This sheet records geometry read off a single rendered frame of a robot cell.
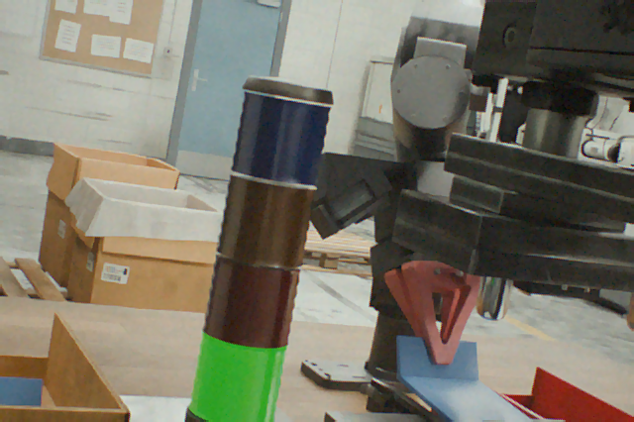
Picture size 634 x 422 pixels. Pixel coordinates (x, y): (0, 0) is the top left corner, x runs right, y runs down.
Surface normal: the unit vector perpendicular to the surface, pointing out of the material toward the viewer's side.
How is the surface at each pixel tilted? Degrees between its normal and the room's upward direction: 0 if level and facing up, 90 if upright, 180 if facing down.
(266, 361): 76
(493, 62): 90
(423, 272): 86
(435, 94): 69
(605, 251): 90
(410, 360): 64
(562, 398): 90
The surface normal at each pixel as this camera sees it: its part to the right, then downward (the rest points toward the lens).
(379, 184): 0.43, -0.25
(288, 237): 0.59, -0.05
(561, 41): -0.90, -0.11
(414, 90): -0.09, -0.27
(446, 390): 0.21, -0.96
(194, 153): 0.34, 0.17
